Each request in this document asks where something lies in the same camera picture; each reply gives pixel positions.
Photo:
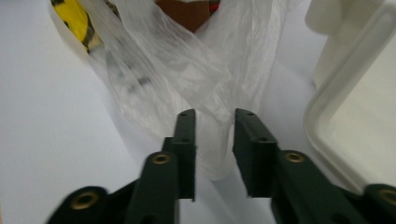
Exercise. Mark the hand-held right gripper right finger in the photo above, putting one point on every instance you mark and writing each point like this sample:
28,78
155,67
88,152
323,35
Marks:
255,161

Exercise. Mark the white plastic bin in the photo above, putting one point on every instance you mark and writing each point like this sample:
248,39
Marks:
358,118

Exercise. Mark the translucent white plastic shopping bag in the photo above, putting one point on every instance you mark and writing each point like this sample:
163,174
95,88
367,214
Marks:
186,62

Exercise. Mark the brown packet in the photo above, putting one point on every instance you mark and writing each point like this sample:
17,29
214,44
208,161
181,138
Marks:
186,15

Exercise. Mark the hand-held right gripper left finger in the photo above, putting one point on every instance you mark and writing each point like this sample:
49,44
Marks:
186,155

